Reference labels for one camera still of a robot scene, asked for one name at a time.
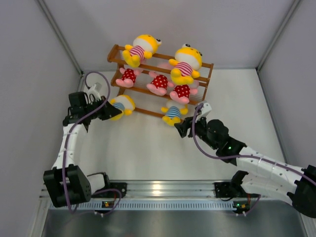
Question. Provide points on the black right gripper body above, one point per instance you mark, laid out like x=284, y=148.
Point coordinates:
x=201, y=128

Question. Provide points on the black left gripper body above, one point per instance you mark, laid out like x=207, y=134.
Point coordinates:
x=95, y=105

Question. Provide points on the yellow toy blue stripes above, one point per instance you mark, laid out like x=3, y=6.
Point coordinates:
x=125, y=104
x=173, y=112

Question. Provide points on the pink toy red dots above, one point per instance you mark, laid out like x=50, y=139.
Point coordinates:
x=128, y=77
x=160, y=83
x=181, y=93

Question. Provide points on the yellow toy pink stripes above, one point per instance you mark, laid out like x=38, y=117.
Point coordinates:
x=186, y=65
x=142, y=48

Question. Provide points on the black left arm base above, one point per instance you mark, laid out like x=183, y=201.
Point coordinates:
x=102, y=187

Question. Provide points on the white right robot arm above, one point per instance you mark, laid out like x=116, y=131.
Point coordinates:
x=257, y=173

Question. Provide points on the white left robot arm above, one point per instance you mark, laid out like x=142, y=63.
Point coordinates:
x=66, y=182

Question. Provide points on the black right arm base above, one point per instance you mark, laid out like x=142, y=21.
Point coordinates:
x=232, y=189

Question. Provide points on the brown wooden toy shelf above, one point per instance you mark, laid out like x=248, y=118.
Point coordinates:
x=146, y=101

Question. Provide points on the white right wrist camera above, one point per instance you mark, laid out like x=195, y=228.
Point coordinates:
x=202, y=109

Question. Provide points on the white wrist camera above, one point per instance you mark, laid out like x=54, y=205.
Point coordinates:
x=95, y=89
x=202, y=109

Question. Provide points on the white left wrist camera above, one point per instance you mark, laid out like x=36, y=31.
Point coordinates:
x=95, y=89

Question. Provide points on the aluminium mounting rail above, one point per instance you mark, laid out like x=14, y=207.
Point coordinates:
x=168, y=195

